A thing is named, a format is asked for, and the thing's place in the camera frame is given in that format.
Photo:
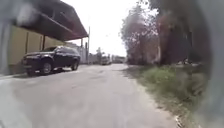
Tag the building with dark canopy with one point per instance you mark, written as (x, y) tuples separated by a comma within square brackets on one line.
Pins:
[(23, 43)]

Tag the grey concrete road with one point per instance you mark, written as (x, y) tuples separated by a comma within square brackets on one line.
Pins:
[(90, 96)]

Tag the black car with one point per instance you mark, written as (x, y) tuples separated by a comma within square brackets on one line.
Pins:
[(50, 58)]

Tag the pale vehicle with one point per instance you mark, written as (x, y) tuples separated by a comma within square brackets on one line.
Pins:
[(106, 60)]

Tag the row of trees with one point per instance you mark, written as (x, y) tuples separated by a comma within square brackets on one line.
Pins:
[(140, 36)]

